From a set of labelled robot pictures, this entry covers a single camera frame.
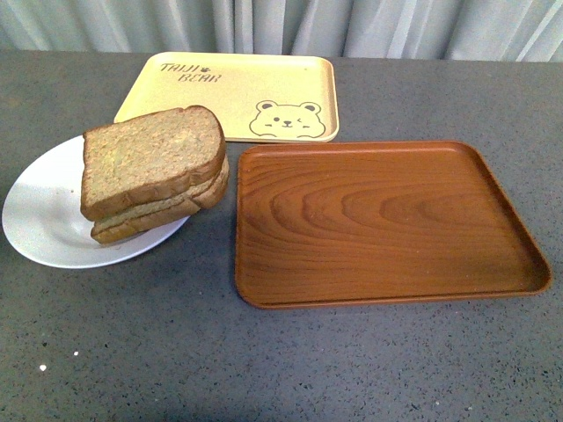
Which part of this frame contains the bottom bread slice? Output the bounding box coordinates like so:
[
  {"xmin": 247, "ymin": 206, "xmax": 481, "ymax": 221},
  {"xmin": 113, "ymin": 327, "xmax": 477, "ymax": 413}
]
[{"xmin": 91, "ymin": 157, "xmax": 230, "ymax": 244}]

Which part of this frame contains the brown bread slice top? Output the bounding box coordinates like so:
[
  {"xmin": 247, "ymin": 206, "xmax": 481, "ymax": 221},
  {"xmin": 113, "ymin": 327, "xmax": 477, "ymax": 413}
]
[{"xmin": 81, "ymin": 105, "xmax": 225, "ymax": 222}]

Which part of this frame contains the yellow bear tray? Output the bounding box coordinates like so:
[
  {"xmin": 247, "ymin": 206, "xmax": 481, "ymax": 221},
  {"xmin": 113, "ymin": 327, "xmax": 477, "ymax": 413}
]
[{"xmin": 114, "ymin": 52, "xmax": 340, "ymax": 142}]

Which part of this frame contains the grey curtain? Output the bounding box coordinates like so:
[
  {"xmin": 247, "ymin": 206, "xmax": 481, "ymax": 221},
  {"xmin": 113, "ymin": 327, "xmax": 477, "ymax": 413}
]
[{"xmin": 1, "ymin": 0, "xmax": 562, "ymax": 62}]

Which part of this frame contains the brown wooden tray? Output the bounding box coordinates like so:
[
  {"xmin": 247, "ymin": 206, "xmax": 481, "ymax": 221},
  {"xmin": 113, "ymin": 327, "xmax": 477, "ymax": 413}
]
[{"xmin": 235, "ymin": 141, "xmax": 552, "ymax": 309}]

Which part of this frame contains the white round plate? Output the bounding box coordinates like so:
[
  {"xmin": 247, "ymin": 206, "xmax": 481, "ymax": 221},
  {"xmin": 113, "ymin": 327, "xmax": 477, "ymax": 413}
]
[{"xmin": 2, "ymin": 135, "xmax": 186, "ymax": 269}]

